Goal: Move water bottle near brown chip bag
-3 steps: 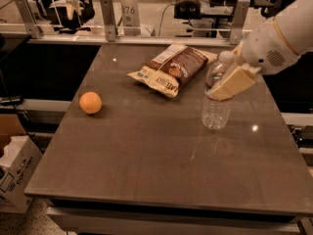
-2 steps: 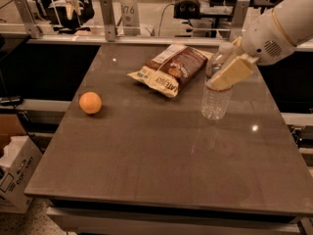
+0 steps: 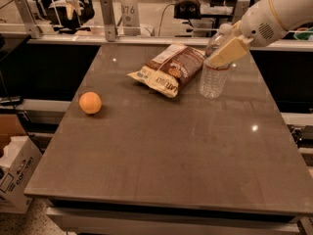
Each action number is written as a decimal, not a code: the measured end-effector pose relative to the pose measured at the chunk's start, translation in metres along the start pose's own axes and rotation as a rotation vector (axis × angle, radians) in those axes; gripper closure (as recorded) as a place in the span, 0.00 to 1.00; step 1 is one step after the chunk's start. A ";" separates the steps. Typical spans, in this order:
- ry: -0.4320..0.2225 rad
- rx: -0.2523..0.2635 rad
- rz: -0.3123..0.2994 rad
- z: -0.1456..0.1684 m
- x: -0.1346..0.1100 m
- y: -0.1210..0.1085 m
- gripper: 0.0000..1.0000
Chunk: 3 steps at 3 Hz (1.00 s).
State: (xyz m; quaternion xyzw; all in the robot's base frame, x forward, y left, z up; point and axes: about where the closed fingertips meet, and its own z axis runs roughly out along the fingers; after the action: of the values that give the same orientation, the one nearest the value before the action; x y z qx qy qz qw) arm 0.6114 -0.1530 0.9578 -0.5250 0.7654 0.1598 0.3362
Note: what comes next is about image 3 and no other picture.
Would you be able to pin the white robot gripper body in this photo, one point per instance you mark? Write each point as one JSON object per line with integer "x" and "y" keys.
{"x": 259, "y": 25}

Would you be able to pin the clear plastic water bottle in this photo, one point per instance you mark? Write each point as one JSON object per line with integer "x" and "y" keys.
{"x": 213, "y": 78}

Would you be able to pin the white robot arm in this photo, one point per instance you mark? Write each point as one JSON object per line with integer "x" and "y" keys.
{"x": 290, "y": 14}

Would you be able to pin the brown chip bag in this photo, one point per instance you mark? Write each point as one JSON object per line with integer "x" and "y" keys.
{"x": 169, "y": 71}

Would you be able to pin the orange fruit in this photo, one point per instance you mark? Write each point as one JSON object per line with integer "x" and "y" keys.
{"x": 90, "y": 103}

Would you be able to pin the white cardboard box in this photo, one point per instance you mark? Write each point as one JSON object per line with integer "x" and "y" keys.
{"x": 18, "y": 163}

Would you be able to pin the metal bracket right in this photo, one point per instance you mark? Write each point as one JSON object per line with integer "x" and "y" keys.
{"x": 239, "y": 10}

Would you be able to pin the metal bracket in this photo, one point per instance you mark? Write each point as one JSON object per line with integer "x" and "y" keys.
{"x": 28, "y": 19}
{"x": 108, "y": 20}
{"x": 239, "y": 10}

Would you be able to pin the black camera device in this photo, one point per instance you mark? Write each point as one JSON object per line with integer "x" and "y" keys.
{"x": 187, "y": 9}

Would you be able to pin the white numbered post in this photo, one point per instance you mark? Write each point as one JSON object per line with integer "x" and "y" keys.
{"x": 130, "y": 17}

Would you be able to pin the metal bracket middle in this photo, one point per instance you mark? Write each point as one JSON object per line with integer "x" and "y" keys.
{"x": 108, "y": 20}

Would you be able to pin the metal bracket left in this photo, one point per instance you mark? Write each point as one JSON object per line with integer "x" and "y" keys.
{"x": 28, "y": 19}

